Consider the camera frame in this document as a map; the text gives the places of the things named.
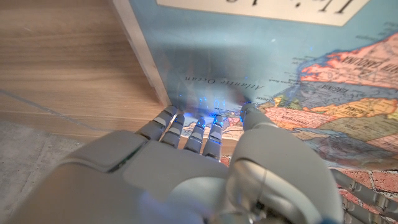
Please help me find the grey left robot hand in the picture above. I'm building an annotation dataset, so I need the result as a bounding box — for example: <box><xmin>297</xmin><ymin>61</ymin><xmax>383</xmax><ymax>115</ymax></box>
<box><xmin>330</xmin><ymin>167</ymin><xmax>398</xmax><ymax>224</ymax></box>

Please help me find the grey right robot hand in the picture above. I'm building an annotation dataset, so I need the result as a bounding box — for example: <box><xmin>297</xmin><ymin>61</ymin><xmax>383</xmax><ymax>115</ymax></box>
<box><xmin>6</xmin><ymin>103</ymin><xmax>345</xmax><ymax>224</ymax></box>

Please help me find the laminated USA map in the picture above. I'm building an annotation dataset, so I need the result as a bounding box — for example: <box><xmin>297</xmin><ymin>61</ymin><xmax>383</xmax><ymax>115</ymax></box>
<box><xmin>112</xmin><ymin>0</ymin><xmax>398</xmax><ymax>171</ymax></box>

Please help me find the brick print backdrop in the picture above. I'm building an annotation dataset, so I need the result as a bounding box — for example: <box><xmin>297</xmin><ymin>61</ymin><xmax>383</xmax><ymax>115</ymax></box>
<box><xmin>220</xmin><ymin>154</ymin><xmax>398</xmax><ymax>205</ymax></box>

